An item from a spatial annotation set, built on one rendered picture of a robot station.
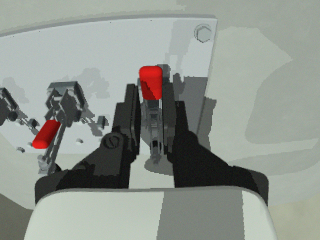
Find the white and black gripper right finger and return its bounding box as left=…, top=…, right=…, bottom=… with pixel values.
left=162, top=83, right=269, bottom=207

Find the grey fixture plate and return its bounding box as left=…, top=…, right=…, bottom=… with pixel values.
left=0, top=14, right=218, bottom=154

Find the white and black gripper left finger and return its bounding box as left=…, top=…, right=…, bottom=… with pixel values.
left=35, top=84, right=141, bottom=206

